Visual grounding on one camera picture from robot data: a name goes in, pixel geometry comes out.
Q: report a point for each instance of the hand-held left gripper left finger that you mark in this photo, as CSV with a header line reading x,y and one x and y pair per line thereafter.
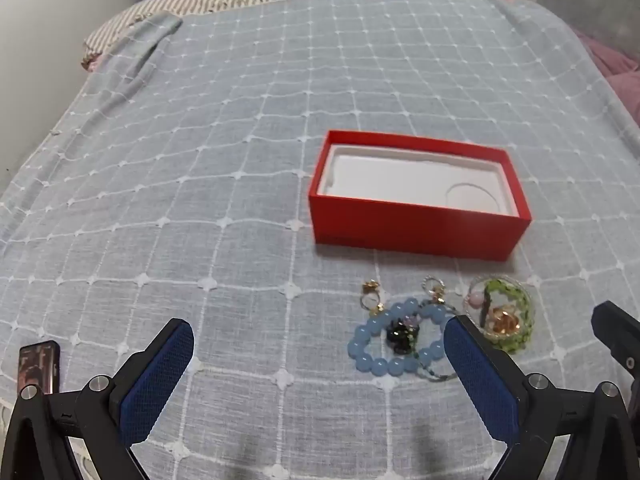
x,y
160,380

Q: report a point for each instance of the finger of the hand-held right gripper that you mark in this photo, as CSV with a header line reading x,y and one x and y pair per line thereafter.
x,y
617,332

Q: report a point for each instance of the striped bed sheet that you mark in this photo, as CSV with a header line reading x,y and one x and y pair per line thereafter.
x,y
120,25

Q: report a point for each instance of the black smartphone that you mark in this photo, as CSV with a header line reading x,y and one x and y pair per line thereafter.
x,y
37,365

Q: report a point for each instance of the red cardboard box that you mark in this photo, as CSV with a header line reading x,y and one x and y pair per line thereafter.
x,y
415,230

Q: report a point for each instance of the pink pillow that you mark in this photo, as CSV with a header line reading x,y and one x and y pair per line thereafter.
x,y
620,75

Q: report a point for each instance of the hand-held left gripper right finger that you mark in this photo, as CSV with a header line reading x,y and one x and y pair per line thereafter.
x,y
480,375

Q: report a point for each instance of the grey checked blanket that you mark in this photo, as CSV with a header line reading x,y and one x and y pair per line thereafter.
x,y
200,185

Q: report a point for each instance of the black charm ornament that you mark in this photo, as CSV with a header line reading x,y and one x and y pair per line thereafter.
x,y
400,337

